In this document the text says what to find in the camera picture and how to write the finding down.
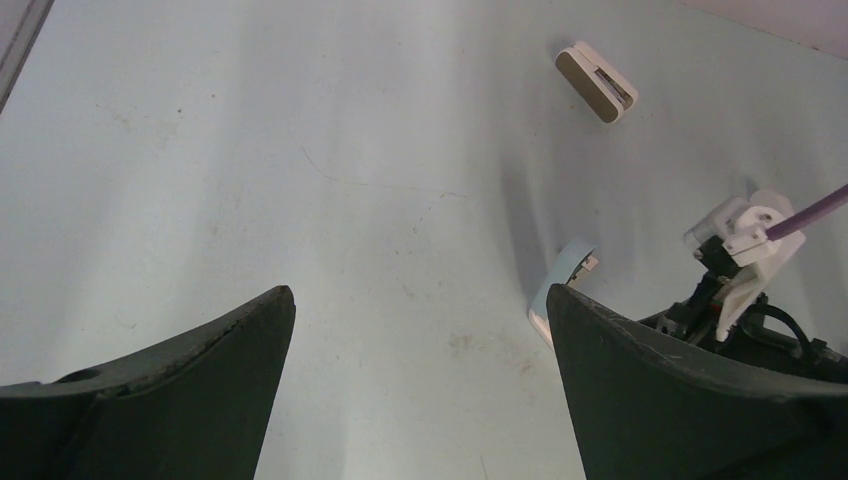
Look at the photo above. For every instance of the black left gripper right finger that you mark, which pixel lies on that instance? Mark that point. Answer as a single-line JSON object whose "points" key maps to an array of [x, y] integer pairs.
{"points": [[645, 405]]}

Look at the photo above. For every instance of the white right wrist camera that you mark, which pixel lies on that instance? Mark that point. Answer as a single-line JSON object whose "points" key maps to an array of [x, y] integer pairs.
{"points": [[735, 232]]}

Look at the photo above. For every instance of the white staple remover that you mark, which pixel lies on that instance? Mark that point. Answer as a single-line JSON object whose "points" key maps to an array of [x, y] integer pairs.
{"points": [[599, 84]]}

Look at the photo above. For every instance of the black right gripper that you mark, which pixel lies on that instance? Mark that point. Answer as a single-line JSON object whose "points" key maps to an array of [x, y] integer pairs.
{"points": [[765, 336]]}

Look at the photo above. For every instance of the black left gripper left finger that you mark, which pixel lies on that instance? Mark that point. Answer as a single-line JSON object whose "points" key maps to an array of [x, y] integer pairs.
{"points": [[194, 406]]}

